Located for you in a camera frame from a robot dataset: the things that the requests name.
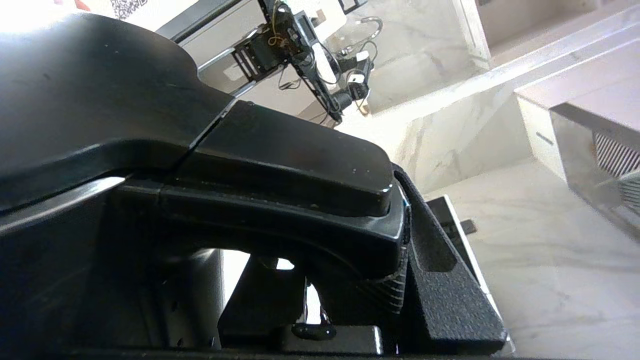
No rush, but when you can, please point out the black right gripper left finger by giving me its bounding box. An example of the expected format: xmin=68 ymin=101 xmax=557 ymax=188
xmin=217 ymin=257 xmax=309 ymax=347

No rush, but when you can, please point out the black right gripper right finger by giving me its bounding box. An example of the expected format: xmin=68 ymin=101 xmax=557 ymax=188
xmin=320 ymin=165 xmax=508 ymax=356

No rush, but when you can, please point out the black electric kettle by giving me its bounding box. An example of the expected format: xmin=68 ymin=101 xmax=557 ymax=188
xmin=0 ymin=12 xmax=408 ymax=360

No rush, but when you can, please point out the silver vented range hood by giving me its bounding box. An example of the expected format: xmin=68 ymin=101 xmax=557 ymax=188
xmin=549 ymin=99 xmax=640 ymax=242

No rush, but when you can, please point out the beige QR code sign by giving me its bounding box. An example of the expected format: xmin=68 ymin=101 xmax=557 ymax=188
xmin=107 ymin=0 xmax=151 ymax=12

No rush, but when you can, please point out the white wall cabinet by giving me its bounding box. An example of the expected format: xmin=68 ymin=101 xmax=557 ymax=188
xmin=514 ymin=37 xmax=640 ymax=182

